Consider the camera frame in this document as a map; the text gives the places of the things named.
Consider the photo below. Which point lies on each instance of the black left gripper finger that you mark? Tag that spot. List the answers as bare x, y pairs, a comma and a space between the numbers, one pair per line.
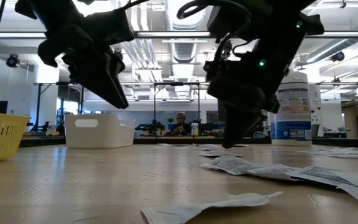
89, 77
110, 71

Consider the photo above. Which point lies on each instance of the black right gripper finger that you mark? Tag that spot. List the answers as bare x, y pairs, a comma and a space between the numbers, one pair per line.
233, 124
250, 121

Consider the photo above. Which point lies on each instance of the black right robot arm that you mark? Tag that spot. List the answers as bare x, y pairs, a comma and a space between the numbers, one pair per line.
275, 12

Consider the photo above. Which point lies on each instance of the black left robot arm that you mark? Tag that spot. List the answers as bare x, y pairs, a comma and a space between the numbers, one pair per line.
51, 12

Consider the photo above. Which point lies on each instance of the yellow spray bottle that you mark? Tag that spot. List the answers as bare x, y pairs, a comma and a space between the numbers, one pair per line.
194, 129

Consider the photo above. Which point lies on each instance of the white disinfectant wipes canister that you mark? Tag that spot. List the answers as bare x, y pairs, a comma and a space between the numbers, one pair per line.
292, 118

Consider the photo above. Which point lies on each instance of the person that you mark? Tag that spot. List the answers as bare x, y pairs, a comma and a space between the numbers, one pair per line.
180, 124

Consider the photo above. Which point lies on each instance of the white plastic bin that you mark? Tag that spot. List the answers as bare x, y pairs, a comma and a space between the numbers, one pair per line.
98, 133

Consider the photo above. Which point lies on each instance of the white pillar with poster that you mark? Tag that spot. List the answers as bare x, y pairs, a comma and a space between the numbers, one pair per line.
316, 105

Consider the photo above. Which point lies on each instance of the white light strip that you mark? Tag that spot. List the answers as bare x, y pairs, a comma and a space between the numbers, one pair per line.
11, 35
340, 33
172, 33

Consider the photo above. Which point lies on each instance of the small crumpled white packet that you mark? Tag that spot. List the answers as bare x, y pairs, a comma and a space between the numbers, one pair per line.
197, 207

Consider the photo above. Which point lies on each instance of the yellow plastic basket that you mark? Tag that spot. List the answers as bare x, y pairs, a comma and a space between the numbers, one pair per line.
0, 137

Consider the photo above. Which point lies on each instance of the long white bandage packet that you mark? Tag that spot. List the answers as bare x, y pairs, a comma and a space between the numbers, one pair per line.
353, 157

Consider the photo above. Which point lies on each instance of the black ceiling camera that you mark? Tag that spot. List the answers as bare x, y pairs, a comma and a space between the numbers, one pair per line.
337, 56
119, 55
12, 60

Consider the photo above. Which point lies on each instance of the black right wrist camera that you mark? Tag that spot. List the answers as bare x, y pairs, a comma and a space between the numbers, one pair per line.
238, 91

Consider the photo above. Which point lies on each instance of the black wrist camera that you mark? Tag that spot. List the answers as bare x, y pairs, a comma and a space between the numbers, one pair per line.
238, 91
110, 26

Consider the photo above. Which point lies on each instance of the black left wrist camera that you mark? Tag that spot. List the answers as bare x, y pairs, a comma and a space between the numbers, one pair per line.
110, 26

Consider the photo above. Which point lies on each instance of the black overhead camera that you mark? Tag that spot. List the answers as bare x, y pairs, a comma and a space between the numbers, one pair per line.
227, 49

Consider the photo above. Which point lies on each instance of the black background workstation frame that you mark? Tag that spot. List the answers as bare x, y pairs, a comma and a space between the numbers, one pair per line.
38, 102

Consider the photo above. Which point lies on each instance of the silver ceiling air duct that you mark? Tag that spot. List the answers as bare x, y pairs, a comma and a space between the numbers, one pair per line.
183, 51

